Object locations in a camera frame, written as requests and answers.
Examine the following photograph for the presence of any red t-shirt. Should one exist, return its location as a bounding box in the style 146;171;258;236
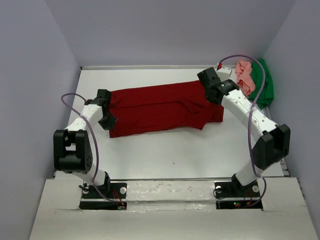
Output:
109;80;224;138

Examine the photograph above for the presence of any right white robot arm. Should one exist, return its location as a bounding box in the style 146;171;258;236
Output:
197;67;291;196

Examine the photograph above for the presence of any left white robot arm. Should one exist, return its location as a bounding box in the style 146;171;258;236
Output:
53;89;117;203

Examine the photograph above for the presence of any pink t-shirt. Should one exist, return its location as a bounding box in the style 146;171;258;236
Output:
235;60;256;97

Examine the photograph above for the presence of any green t-shirt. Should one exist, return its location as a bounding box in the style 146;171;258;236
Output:
249;58;275;109

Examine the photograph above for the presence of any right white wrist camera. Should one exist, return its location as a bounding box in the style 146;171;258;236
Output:
216;67;233;82

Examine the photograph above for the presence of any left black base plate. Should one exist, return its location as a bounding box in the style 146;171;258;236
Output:
78;181;128;211

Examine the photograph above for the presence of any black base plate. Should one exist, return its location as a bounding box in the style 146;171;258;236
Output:
212;181;263;210
78;181;128;211

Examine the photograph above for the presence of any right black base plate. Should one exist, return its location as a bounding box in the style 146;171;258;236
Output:
212;181;263;210

